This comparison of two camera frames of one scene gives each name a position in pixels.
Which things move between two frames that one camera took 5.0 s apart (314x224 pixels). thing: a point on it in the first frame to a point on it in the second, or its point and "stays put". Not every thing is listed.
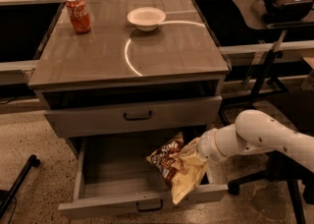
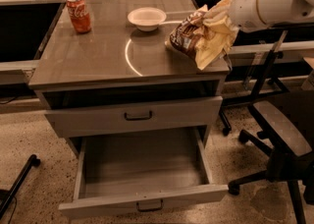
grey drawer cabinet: x=116 y=65 stays put
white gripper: x=208 y=144 to x=243 y=8
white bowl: x=146 y=19 stays put
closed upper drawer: x=133 y=117 stays put
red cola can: x=78 y=15 stays put
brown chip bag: x=178 y=161 to x=206 y=34
